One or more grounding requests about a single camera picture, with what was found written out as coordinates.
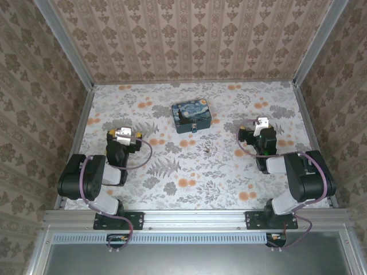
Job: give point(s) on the starry night tin box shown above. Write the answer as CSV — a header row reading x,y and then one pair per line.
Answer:
x,y
190,113

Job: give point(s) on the aluminium table edge rail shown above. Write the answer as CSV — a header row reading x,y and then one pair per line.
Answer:
x,y
83,120
308,120

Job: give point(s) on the small padlock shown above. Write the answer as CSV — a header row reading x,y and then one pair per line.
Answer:
x,y
194,128

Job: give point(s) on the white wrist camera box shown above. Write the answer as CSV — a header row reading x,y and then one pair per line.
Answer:
x,y
262,122
124,134

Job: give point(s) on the black connector board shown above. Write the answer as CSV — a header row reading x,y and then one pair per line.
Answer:
x,y
117,241
276,240

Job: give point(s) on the floral patterned table cover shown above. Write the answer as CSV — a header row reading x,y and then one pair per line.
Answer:
x,y
200,183

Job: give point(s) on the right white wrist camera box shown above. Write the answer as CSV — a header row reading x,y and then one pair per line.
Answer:
x,y
262,122

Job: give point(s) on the small metal key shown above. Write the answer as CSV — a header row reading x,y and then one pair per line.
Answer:
x,y
207,149

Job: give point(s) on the grey metal sheet panel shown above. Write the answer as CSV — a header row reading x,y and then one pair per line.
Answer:
x,y
195,259

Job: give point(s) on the aluminium frame post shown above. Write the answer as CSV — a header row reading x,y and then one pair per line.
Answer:
x,y
66,46
318,43

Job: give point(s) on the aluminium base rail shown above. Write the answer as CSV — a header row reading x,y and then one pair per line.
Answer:
x,y
195,219

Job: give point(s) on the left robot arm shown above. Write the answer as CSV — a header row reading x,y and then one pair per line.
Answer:
x,y
77,177

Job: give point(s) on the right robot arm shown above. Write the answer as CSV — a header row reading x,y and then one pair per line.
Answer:
x,y
309,177

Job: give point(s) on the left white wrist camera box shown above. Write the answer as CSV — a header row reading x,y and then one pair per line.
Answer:
x,y
124,134

